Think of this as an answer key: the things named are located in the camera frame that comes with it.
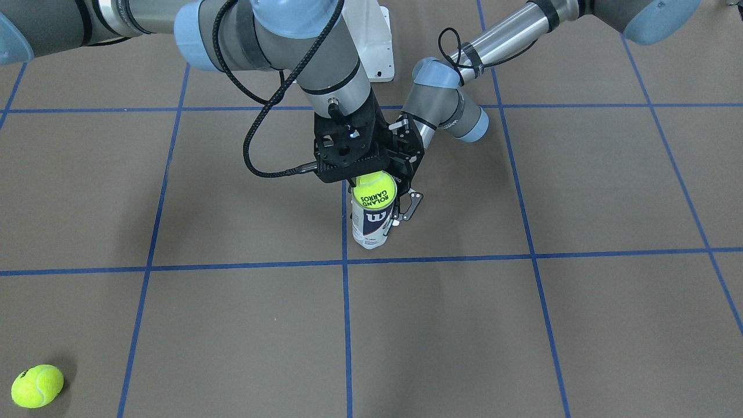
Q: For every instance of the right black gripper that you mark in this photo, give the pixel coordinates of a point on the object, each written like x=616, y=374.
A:
x=376, y=125

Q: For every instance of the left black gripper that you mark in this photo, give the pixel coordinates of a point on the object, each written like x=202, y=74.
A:
x=408, y=152

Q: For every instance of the Roland Garros tennis ball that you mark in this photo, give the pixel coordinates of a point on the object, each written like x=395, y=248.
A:
x=374, y=191

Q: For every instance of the white tennis ball can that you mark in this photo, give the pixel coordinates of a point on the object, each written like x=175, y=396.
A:
x=370, y=226

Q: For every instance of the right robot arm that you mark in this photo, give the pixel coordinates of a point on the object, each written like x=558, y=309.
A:
x=261, y=46

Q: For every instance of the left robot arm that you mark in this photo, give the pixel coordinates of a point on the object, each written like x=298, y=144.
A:
x=579, y=148

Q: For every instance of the Wilson tennis ball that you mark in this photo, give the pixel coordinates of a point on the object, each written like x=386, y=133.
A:
x=37, y=386

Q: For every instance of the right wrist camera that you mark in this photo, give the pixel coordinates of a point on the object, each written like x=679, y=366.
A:
x=342, y=157

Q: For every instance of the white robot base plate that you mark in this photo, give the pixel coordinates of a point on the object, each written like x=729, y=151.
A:
x=370, y=28

